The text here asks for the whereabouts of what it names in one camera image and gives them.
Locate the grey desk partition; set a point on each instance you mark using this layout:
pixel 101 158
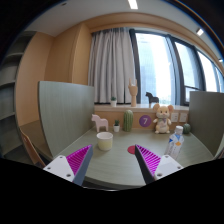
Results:
pixel 206 118
pixel 65 111

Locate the white wall socket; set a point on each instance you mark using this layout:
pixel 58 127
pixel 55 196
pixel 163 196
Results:
pixel 183 117
pixel 174 117

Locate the small round green cactus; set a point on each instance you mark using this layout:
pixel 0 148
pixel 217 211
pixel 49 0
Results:
pixel 186 128

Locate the small potted plant white pot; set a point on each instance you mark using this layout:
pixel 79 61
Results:
pixel 116 126

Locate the plush mouse toy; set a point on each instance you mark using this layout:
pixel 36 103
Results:
pixel 162 120

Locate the right grey desk partition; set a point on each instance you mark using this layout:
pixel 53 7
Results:
pixel 206 118

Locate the pink wooden horse figurine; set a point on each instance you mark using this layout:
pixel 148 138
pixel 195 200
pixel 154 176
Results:
pixel 99 122

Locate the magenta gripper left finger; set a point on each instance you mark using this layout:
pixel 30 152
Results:
pixel 72 167

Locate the grey wall shelf unit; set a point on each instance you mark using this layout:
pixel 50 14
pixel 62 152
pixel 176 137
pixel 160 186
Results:
pixel 9 135

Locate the left grey desk partition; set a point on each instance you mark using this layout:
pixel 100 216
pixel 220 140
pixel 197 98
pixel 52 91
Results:
pixel 65 111

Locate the red round coaster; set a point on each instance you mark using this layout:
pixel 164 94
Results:
pixel 131 149

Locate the black horse figurine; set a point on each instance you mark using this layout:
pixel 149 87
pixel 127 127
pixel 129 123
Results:
pixel 151 98

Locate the wooden hand sculpture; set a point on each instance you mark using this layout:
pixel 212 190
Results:
pixel 133 90

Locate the potted plant on windowsill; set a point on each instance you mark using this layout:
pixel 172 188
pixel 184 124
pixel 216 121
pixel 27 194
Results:
pixel 113 101

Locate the clear plastic water bottle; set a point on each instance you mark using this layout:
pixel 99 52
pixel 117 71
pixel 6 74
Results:
pixel 175 143

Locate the grey curtain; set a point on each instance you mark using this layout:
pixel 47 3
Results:
pixel 111 65

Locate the tall green ceramic cactus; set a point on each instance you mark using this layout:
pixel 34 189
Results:
pixel 128 120

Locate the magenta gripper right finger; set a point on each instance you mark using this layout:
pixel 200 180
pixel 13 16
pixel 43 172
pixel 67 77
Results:
pixel 154 167

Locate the purple round number sign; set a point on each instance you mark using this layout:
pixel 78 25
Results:
pixel 145 121

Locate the white and yellow paper cup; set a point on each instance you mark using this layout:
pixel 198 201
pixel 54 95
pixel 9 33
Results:
pixel 104 140

